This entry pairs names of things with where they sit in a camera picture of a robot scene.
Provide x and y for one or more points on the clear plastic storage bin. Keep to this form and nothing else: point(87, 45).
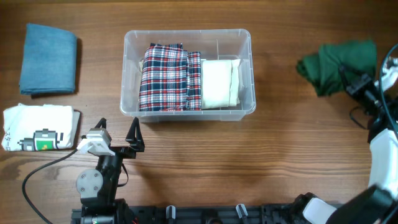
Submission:
point(213, 44)

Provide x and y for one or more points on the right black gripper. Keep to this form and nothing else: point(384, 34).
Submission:
point(362, 84)

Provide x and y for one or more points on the folded white printed t-shirt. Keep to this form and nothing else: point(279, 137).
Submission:
point(39, 128)

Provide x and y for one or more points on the red plaid cloth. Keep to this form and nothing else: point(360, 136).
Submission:
point(171, 79)

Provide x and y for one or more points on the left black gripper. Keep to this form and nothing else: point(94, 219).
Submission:
point(137, 143)

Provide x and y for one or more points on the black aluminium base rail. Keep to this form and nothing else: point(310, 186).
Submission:
point(264, 214)

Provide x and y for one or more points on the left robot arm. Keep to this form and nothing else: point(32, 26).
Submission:
point(97, 187)

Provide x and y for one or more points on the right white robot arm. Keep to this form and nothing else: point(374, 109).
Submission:
point(378, 203)

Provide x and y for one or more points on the folded blue cloth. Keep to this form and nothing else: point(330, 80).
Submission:
point(49, 61)

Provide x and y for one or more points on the dark green cloth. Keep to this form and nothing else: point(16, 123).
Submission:
point(321, 69)

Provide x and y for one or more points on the beige cloth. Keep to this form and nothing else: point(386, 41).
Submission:
point(220, 83)

